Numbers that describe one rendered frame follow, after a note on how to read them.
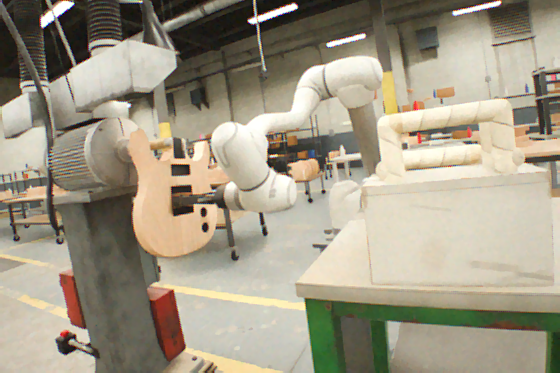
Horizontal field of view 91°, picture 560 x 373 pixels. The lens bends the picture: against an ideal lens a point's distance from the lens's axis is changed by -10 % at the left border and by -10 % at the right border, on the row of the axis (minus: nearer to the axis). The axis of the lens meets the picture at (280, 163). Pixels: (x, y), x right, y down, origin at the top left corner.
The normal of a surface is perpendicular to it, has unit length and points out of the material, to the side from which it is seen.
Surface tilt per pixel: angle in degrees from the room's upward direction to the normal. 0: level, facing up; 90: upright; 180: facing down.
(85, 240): 90
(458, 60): 90
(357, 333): 90
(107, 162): 93
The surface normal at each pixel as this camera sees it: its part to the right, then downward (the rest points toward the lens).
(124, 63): -0.44, 0.11
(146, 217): 0.88, -0.11
